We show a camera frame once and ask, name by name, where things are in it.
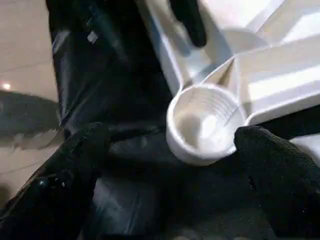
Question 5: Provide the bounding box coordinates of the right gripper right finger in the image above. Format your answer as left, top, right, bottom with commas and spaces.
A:
234, 125, 320, 240

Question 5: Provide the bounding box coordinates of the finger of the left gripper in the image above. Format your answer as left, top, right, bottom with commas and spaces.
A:
169, 0, 208, 48

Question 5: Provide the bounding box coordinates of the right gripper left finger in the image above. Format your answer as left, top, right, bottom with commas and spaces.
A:
32, 121, 111, 240

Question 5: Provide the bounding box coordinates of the white plastic table top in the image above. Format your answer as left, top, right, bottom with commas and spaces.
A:
138, 0, 320, 167

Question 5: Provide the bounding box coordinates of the black glossy mat cloth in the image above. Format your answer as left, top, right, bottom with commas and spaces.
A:
0, 0, 320, 240

